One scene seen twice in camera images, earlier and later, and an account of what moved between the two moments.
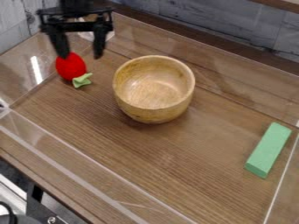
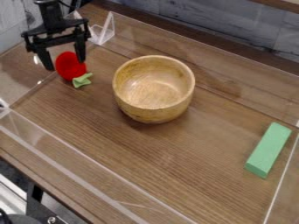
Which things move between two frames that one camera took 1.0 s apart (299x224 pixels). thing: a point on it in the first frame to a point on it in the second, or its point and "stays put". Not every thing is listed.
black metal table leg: [33, 193] stays put
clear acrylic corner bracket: [88, 35] stays put
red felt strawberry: [70, 68] stays put
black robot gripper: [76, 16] to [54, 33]
